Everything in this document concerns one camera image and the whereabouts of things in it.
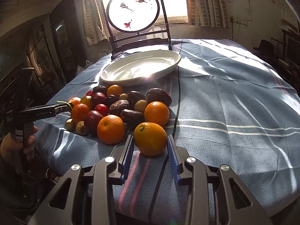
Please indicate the red cherry tomato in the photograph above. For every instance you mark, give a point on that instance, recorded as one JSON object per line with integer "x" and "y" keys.
{"x": 102, "y": 109}

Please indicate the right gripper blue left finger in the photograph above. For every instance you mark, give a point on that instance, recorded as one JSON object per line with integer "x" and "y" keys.
{"x": 125, "y": 158}

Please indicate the dark red plum back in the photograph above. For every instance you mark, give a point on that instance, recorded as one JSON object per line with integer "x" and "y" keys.
{"x": 97, "y": 98}

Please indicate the dark avocado-like fruit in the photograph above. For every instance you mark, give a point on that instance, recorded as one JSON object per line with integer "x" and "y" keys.
{"x": 158, "y": 94}

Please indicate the dark wrinkled passion fruit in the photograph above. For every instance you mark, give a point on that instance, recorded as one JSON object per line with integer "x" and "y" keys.
{"x": 117, "y": 107}

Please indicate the small yellow-green fruit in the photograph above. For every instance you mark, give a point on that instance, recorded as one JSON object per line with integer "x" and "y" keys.
{"x": 140, "y": 105}

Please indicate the person's left hand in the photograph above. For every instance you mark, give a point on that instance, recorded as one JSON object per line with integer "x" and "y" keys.
{"x": 9, "y": 145}

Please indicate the dark red plum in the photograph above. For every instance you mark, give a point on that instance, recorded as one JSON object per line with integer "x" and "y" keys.
{"x": 91, "y": 122}
{"x": 97, "y": 98}

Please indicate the right checked curtain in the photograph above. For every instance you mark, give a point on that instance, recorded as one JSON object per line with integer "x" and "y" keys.
{"x": 207, "y": 13}

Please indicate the textured mandarin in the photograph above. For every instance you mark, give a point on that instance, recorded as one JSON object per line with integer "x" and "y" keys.
{"x": 79, "y": 112}

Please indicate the checked curtain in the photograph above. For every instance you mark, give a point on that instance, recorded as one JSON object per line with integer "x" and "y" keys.
{"x": 207, "y": 13}
{"x": 94, "y": 25}

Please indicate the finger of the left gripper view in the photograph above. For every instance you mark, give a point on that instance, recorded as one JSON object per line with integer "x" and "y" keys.
{"x": 63, "y": 107}

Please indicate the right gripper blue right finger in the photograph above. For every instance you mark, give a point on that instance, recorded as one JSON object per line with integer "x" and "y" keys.
{"x": 175, "y": 159}

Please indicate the round painted screen ornament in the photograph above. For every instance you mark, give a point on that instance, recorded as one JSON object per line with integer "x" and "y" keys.
{"x": 135, "y": 23}

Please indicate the small mandarin orange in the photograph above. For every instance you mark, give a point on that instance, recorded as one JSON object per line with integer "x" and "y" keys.
{"x": 74, "y": 101}

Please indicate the left checked curtain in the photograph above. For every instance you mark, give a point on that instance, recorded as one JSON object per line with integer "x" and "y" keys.
{"x": 94, "y": 25}

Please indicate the yellow-orange round fruit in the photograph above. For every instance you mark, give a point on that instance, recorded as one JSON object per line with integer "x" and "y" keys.
{"x": 87, "y": 101}

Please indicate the white oval plate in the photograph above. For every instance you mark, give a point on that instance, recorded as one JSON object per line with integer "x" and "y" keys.
{"x": 141, "y": 67}

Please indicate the blue striped tablecloth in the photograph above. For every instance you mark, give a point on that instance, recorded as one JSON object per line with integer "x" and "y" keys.
{"x": 228, "y": 107}

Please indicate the large front orange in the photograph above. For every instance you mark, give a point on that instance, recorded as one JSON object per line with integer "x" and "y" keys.
{"x": 150, "y": 138}

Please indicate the brown wrinkled fruit front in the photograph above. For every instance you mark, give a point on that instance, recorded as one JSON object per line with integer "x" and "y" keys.
{"x": 131, "y": 117}

